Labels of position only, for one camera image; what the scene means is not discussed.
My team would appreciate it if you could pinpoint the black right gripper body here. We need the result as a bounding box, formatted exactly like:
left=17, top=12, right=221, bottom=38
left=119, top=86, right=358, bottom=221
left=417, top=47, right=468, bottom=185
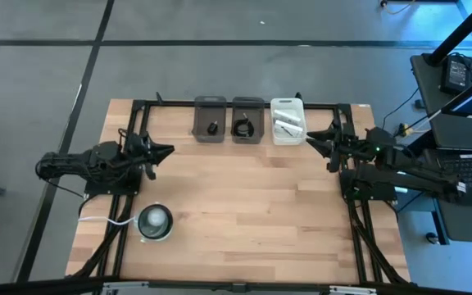
left=327, top=117, right=369, bottom=174

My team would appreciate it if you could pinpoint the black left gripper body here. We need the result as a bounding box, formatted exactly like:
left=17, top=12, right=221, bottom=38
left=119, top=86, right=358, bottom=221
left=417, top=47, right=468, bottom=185
left=121, top=130, right=158, bottom=181

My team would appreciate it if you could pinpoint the black cable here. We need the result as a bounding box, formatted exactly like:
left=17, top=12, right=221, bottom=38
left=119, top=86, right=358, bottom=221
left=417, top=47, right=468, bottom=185
left=234, top=112, right=256, bottom=138

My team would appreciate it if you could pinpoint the white plastic bin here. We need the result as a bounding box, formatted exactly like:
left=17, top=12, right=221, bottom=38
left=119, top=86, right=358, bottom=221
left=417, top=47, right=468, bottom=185
left=269, top=97, right=307, bottom=147

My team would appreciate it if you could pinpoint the grey translucent plastic bin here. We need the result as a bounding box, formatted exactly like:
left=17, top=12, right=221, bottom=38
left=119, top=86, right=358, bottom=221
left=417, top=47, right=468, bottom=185
left=191, top=95, right=228, bottom=144
left=231, top=96, right=266, bottom=145

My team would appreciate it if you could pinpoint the black rimmed round lamp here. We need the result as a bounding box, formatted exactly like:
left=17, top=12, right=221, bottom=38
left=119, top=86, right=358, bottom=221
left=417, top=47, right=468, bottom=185
left=136, top=202, right=175, bottom=243

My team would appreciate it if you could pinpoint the black desk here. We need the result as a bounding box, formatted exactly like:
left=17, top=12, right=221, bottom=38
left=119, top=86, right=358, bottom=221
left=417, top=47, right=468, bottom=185
left=409, top=52, right=472, bottom=247

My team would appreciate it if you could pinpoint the black power adapter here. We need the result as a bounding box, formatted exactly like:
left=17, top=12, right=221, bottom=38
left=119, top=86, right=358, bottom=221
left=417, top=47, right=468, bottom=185
left=439, top=54, right=471, bottom=96

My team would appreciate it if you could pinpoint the black pole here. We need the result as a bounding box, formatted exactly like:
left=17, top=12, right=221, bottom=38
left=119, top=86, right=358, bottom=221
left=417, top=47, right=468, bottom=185
left=423, top=0, right=472, bottom=67

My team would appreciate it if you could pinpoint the black crossbeam with silver brackets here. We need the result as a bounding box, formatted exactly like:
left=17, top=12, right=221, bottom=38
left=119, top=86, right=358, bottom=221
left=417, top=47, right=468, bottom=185
left=0, top=276, right=472, bottom=295

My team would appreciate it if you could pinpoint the white lamp cable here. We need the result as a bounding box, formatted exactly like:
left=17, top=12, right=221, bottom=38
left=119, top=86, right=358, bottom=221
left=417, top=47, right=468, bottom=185
left=77, top=215, right=139, bottom=227

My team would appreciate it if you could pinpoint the yellow cable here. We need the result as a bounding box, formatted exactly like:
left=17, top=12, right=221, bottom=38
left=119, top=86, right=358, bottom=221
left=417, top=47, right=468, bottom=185
left=379, top=0, right=420, bottom=16

